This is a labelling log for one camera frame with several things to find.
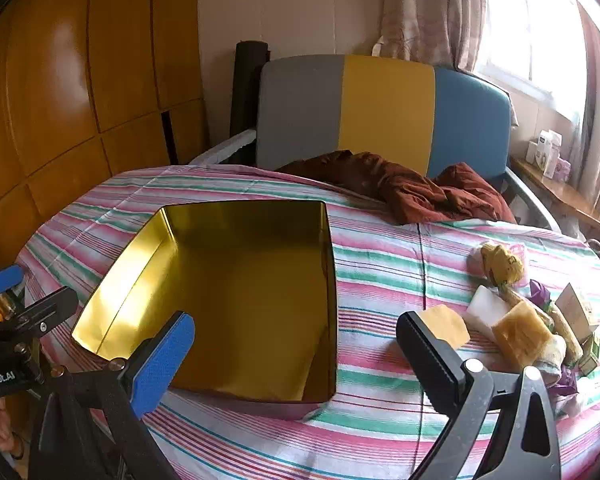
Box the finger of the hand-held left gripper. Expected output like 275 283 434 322
0 265 26 302
7 286 80 333

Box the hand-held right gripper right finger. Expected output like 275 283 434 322
396 310 563 480

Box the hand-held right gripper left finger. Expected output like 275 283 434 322
30 310 197 480

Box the thick yellow sponge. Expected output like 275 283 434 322
490 302 553 371

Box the pink towel roll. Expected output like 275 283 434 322
469 245 491 281

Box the grain bar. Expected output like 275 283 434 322
497 282 556 326

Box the gold tin box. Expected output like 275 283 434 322
71 200 340 421

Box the yellow cloth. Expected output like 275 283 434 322
480 242 526 286

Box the white box with grey print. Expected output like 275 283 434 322
555 282 600 333

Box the green and white box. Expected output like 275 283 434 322
577 332 600 376

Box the white crumpled ball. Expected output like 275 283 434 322
560 395 591 418

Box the brown crumpled cloth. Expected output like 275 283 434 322
277 149 518 226

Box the wooden side table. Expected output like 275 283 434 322
510 155 600 233

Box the wooden wardrobe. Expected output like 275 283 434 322
0 0 211 271

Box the white and purple carton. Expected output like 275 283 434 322
537 129 563 178

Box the grey yellow blue headboard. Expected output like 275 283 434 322
256 54 512 181

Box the black rolled mat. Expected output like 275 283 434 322
230 41 270 166

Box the window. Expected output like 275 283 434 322
475 0 596 106

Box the grey bed rail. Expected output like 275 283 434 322
505 170 563 233

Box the white bed rail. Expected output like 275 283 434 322
190 129 258 165

